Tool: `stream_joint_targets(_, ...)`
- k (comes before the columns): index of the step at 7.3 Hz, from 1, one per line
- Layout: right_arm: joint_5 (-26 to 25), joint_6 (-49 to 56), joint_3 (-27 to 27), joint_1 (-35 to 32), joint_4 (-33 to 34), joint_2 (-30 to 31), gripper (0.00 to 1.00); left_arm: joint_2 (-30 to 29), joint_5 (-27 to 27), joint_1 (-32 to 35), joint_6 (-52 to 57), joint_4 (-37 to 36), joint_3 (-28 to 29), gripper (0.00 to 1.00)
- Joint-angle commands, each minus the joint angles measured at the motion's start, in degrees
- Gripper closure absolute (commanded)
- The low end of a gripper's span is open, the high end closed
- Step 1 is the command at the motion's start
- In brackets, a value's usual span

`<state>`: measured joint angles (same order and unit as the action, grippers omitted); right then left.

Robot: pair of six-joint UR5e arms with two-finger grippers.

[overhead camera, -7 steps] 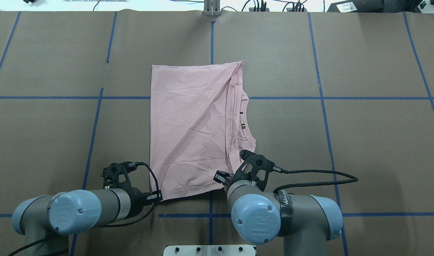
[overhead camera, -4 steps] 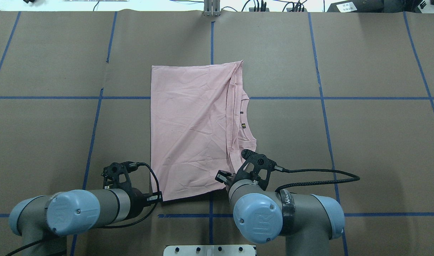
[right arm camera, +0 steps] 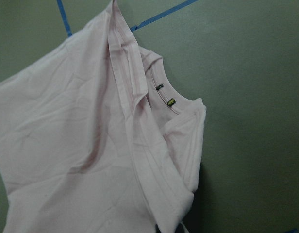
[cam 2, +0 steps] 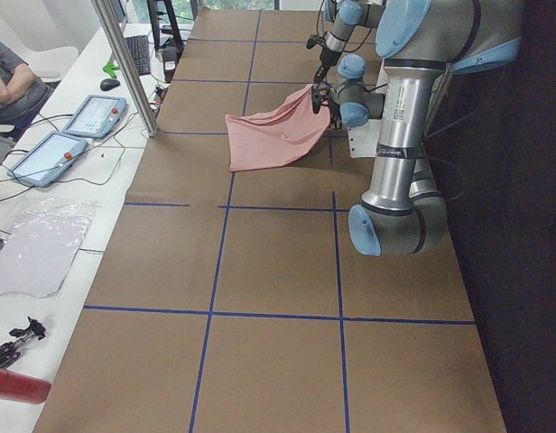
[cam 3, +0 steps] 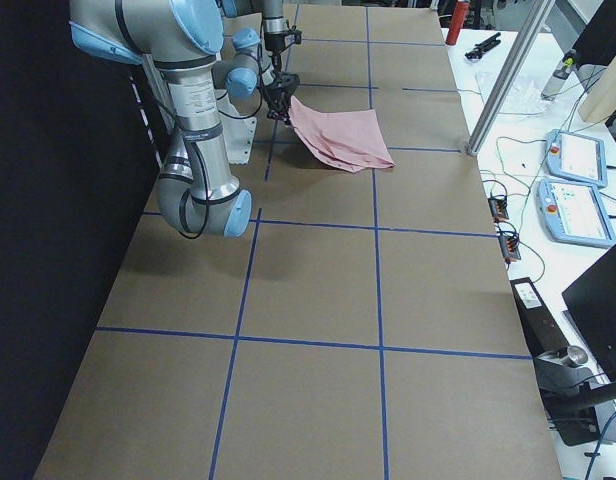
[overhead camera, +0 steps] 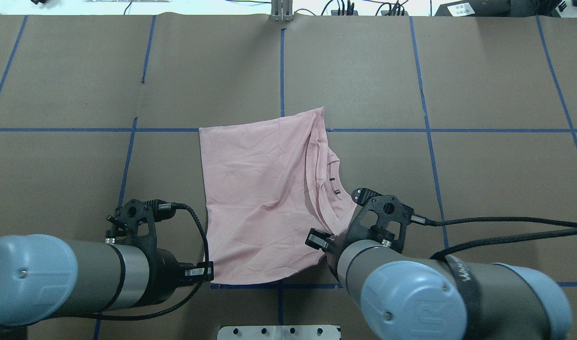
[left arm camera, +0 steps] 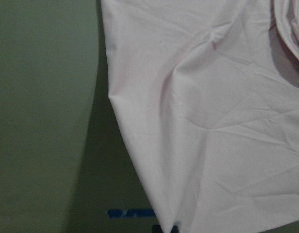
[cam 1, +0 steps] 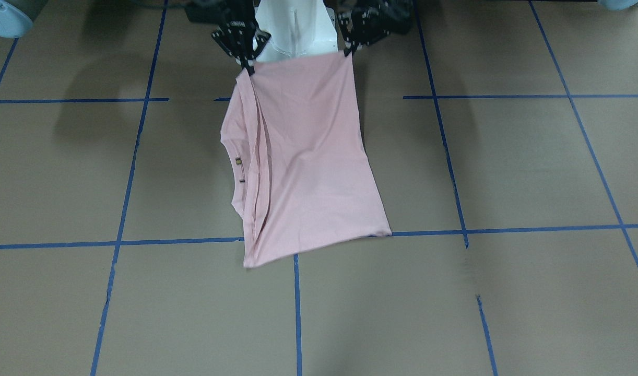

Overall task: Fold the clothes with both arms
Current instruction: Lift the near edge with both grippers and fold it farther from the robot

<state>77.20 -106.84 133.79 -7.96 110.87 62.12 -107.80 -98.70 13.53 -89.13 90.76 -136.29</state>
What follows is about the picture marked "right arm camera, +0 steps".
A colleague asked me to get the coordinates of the pink Snoopy t-shirt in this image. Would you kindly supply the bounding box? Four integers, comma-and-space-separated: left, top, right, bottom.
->
0, 0, 206, 233

